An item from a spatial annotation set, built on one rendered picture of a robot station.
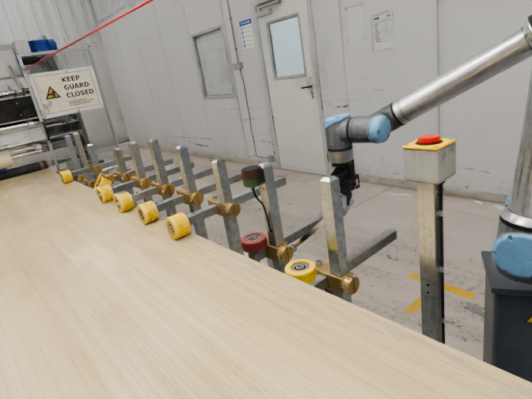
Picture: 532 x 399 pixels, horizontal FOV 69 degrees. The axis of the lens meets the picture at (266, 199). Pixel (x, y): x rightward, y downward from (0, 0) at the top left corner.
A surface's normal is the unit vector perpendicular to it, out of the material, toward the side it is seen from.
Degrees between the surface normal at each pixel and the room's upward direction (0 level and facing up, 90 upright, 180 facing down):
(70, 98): 90
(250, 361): 0
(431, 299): 90
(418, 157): 90
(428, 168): 90
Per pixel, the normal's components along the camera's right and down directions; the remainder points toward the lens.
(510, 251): -0.59, 0.44
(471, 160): -0.76, 0.32
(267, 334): -0.16, -0.93
